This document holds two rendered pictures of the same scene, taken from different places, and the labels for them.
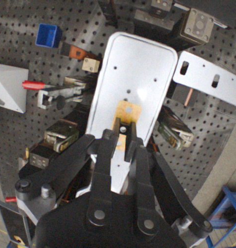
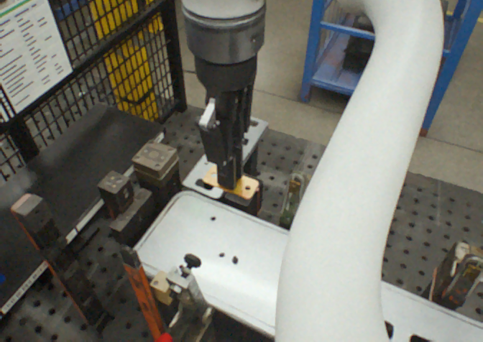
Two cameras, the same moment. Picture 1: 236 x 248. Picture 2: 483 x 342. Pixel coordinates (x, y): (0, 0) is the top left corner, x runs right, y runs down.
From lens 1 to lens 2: 0.55 m
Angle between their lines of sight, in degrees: 53
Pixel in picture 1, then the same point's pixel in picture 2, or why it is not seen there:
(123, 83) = (208, 259)
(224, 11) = (142, 131)
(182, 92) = not seen: hidden behind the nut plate
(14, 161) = not seen: outside the picture
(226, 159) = (442, 173)
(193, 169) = (421, 208)
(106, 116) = (256, 295)
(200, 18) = (147, 152)
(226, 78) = not seen: hidden behind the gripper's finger
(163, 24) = (141, 200)
